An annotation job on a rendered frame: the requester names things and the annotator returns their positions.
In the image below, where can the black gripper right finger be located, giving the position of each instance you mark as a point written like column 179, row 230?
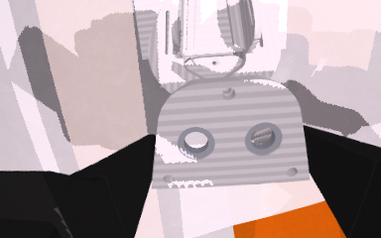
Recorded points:
column 348, row 175

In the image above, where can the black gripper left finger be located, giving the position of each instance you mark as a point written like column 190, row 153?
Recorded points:
column 104, row 200

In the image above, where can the grey metal plate with two round holes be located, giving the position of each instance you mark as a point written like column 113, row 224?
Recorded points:
column 228, row 118

